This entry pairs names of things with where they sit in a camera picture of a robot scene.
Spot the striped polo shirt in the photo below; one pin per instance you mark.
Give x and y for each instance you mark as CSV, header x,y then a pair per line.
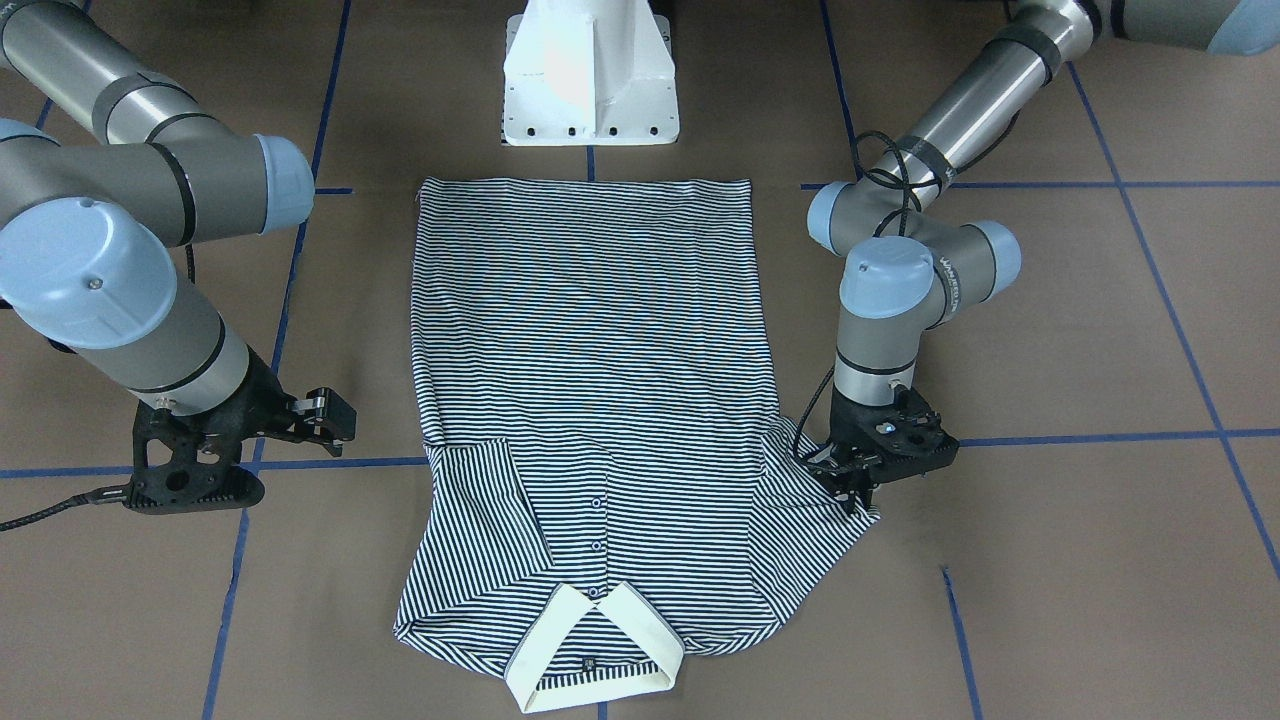
x,y
615,488

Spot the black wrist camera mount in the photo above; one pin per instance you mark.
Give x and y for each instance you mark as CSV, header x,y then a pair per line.
x,y
187,464

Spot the white camera post base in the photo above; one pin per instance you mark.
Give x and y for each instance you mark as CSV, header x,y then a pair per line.
x,y
590,73

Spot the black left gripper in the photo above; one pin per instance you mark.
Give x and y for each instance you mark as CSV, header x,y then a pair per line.
x,y
846,424

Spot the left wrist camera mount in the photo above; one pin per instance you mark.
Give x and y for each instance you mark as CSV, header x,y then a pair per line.
x,y
907,437

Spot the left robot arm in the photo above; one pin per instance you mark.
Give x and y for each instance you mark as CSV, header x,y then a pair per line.
x,y
906,272

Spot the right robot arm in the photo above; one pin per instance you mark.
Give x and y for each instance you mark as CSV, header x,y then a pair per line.
x,y
88,230

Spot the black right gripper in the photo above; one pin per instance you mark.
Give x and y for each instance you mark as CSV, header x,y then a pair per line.
x,y
258,398

